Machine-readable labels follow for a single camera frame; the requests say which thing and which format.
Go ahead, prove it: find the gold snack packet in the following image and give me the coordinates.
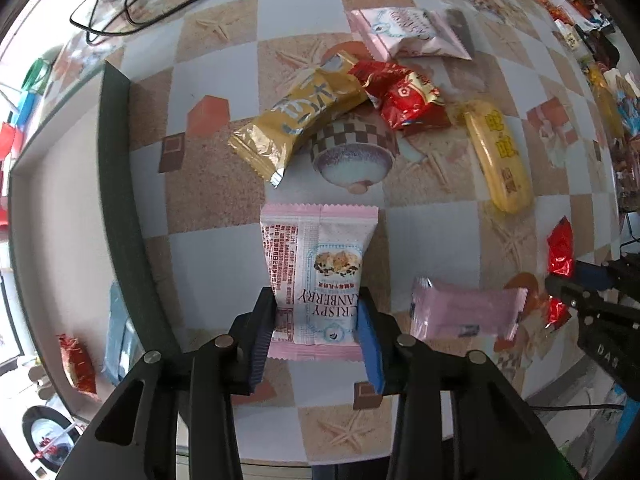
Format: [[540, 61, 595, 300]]
[[228, 55, 371, 188]]

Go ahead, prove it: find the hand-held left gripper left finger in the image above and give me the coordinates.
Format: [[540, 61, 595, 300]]
[[55, 286, 278, 480]]

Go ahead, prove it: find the red gold-print snack packet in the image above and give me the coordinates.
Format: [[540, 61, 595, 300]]
[[56, 334, 99, 397]]

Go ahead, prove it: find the dark green cardboard box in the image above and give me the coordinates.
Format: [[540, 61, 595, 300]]
[[7, 60, 185, 413]]

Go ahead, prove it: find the pink printed snack packet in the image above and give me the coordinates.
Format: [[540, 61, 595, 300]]
[[347, 7, 473, 61]]

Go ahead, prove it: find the assorted snack pile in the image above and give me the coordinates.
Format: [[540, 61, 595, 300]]
[[527, 0, 640, 211]]

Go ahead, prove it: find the red gold-trim snack packet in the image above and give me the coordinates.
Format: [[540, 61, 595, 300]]
[[379, 71, 447, 132]]

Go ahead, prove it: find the red candy wrapper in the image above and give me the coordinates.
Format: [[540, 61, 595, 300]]
[[545, 216, 575, 330]]

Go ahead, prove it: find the green plastic ring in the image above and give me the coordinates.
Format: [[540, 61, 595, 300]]
[[22, 57, 52, 95]]

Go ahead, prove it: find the plain pink snack packet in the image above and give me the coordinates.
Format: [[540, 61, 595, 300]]
[[410, 277, 528, 342]]

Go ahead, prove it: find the white pink-edged snack packet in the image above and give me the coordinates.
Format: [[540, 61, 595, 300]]
[[260, 203, 380, 363]]

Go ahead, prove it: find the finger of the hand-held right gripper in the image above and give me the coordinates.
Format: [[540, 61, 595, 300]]
[[574, 258, 640, 295], [545, 276, 621, 315]]

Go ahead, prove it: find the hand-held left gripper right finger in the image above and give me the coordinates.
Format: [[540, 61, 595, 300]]
[[356, 287, 583, 480]]

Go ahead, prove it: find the yellow long snack packet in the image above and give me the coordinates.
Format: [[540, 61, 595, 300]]
[[462, 100, 533, 213]]

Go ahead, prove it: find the light blue snack packet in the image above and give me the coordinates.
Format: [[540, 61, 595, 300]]
[[102, 281, 144, 387]]

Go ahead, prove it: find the crumpled red snack packet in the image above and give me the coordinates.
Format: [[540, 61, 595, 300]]
[[348, 59, 408, 111]]

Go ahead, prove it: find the black power cable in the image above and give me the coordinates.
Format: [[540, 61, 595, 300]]
[[69, 0, 261, 46]]

